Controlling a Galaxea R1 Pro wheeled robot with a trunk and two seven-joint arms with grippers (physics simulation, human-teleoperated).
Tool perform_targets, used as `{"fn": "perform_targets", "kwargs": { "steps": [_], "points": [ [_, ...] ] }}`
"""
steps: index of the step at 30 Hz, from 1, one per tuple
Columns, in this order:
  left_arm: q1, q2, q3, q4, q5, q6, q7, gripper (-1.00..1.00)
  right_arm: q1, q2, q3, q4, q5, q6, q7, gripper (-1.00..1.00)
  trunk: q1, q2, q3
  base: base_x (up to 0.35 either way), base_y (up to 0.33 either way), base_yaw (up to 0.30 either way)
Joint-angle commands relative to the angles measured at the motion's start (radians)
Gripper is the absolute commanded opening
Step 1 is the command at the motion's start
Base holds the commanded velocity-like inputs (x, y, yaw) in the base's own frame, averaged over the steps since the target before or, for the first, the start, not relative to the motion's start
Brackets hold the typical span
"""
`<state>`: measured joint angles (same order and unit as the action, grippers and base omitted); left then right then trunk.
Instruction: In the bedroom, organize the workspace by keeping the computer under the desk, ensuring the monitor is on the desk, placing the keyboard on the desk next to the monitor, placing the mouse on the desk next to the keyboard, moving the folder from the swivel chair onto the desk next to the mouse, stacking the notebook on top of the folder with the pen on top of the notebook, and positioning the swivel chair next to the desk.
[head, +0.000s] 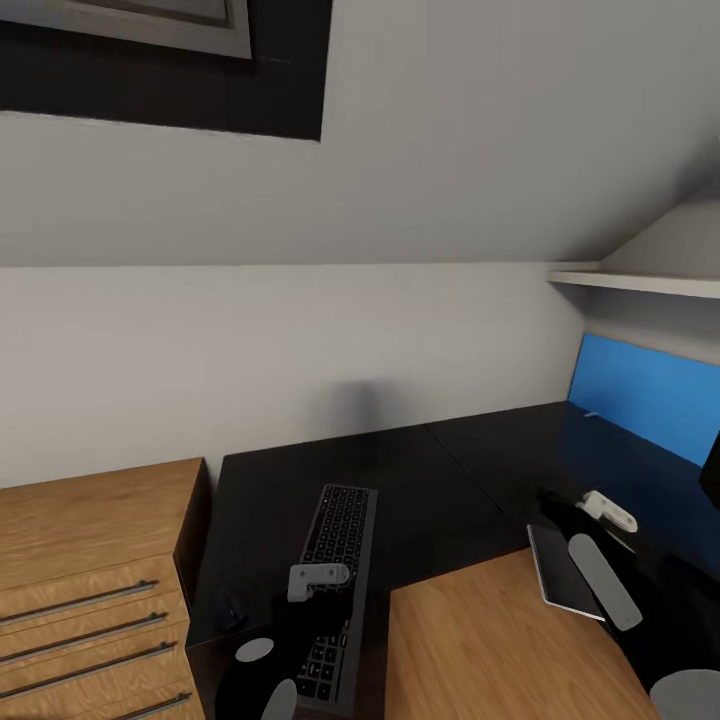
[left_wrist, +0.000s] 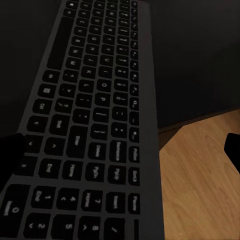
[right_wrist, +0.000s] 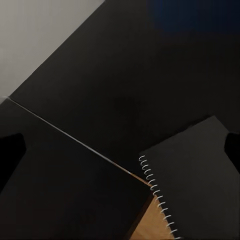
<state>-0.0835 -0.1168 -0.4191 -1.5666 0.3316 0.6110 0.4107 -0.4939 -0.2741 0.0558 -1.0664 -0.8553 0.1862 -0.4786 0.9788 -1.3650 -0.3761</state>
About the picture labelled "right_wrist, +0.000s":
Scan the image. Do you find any notebook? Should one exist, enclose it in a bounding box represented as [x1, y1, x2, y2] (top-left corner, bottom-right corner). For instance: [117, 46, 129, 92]
[139, 115, 240, 240]

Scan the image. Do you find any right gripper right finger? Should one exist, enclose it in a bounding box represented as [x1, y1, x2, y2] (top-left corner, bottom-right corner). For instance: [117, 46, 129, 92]
[224, 132, 240, 172]

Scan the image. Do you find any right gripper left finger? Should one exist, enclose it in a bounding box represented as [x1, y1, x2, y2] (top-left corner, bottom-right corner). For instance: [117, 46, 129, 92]
[0, 133, 26, 193]

